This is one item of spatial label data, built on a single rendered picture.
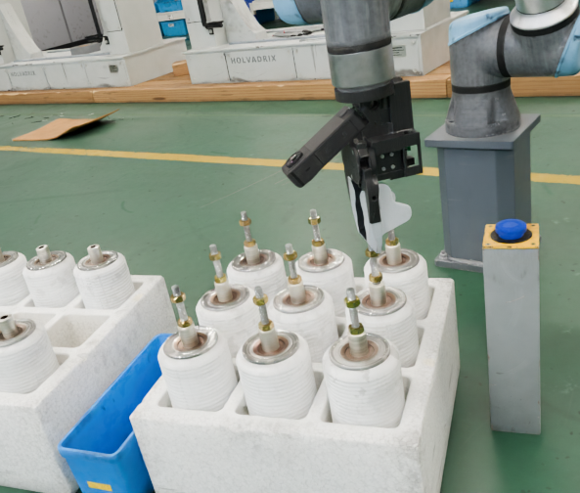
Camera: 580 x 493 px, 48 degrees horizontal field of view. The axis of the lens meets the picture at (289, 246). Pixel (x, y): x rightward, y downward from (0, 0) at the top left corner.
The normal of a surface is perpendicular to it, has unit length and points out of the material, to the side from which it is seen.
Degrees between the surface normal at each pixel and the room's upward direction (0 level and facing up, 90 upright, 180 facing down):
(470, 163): 90
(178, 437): 90
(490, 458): 0
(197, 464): 90
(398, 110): 90
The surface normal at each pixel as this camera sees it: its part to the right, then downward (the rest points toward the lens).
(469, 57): -0.61, 0.43
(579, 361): -0.17, -0.89
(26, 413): -0.32, 0.45
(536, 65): -0.46, 0.81
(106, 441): 0.92, -0.03
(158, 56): 0.81, 0.12
